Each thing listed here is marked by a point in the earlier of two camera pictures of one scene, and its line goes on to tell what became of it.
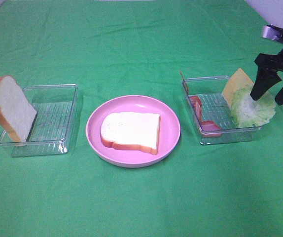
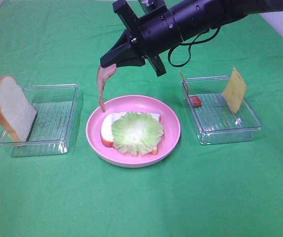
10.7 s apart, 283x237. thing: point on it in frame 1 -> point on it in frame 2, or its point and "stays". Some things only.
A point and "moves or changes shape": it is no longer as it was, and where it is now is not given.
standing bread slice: x=5 y=98 stays
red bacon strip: x=208 y=128 -> x=103 y=74
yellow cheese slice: x=239 y=80 moves or changes shape
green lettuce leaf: x=247 y=112 -> x=136 y=133
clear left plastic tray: x=50 y=134 stays
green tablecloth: x=109 y=48 stays
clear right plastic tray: x=212 y=116 stays
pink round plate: x=168 y=136 stays
